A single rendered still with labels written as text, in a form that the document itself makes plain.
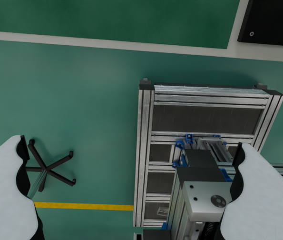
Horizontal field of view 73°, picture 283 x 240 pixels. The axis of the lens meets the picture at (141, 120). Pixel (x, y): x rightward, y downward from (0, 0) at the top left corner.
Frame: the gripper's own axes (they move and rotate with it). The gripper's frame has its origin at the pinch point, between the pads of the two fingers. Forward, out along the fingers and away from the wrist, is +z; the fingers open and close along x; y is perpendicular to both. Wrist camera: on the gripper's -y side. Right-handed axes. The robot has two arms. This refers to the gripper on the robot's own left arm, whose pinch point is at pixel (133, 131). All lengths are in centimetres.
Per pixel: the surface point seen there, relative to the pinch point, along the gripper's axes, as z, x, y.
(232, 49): 40.4, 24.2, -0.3
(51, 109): 115, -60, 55
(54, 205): 115, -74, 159
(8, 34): 40, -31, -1
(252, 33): 38.1, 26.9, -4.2
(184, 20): 40.2, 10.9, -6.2
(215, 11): 40.2, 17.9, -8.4
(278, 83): 115, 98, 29
